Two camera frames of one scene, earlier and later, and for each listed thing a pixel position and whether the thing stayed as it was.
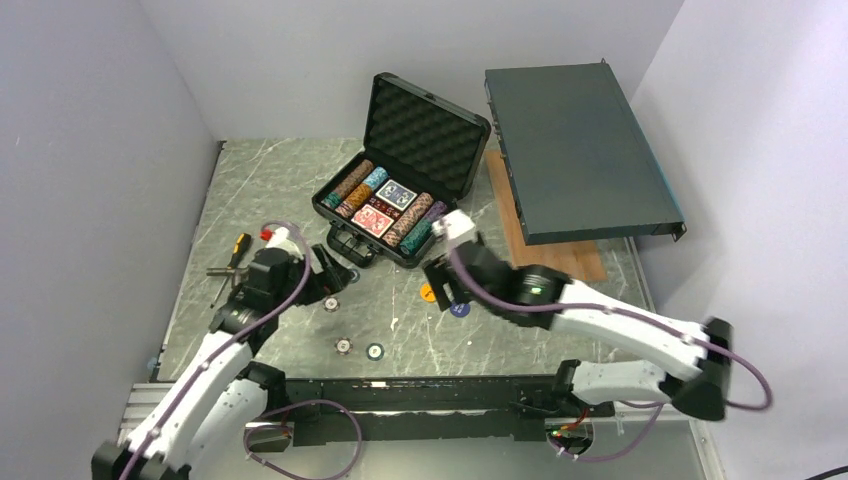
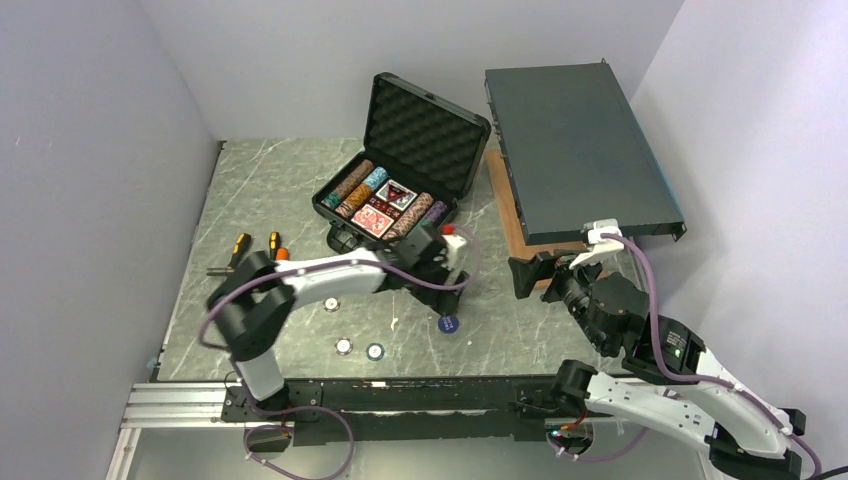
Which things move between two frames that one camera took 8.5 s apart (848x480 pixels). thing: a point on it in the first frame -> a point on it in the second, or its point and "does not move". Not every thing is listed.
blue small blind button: (460, 310) -> (448, 324)
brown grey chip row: (358, 175) does not move
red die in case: (385, 208) does not move
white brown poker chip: (331, 304) does not move
